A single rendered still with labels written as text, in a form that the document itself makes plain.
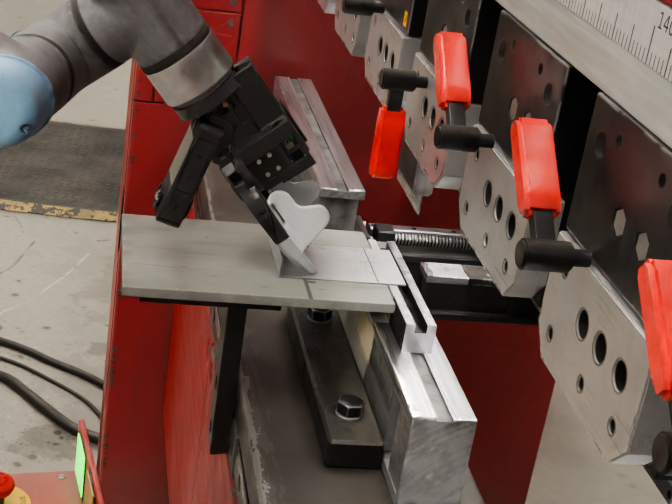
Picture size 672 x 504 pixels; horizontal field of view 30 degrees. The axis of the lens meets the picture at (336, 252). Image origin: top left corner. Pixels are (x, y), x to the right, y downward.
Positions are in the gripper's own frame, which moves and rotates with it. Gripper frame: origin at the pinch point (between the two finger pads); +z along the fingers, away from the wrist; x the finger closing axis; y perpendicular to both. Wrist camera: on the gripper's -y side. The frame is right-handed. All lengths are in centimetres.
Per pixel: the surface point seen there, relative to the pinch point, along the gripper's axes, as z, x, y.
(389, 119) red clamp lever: -13.2, -16.0, 15.4
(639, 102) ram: -21, -55, 27
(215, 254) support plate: -4.9, 0.1, -6.8
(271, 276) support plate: -1.4, -4.2, -2.8
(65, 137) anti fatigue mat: 54, 316, -89
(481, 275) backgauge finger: 12.8, -1.1, 14.5
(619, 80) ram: -22, -52, 28
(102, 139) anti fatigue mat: 63, 318, -79
